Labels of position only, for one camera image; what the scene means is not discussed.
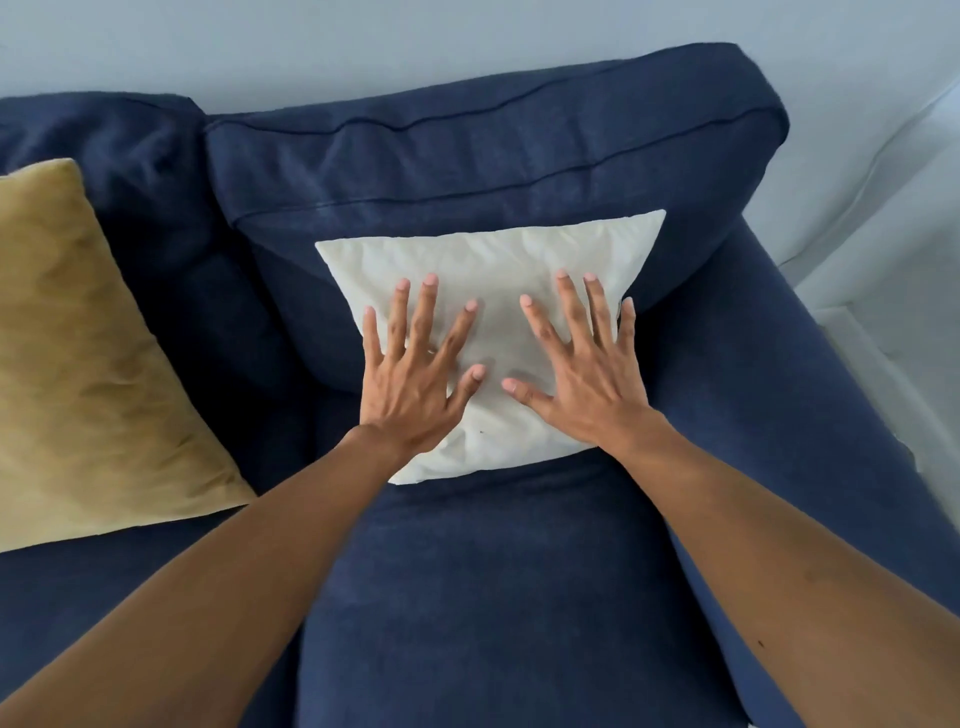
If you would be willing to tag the person's right forearm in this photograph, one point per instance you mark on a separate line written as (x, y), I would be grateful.
(795, 585)

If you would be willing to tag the person's right hand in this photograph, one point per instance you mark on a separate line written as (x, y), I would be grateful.
(600, 397)

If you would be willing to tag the person's left hand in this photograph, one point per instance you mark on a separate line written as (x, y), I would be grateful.
(405, 405)

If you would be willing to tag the white throw pillow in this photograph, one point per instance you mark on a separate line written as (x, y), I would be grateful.
(487, 255)

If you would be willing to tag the person's left forearm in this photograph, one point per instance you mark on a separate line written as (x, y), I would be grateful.
(195, 600)

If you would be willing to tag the mustard yellow velvet pillow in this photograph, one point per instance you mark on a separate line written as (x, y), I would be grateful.
(97, 375)

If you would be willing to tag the dark blue fabric sofa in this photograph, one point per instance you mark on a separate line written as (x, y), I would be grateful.
(510, 600)

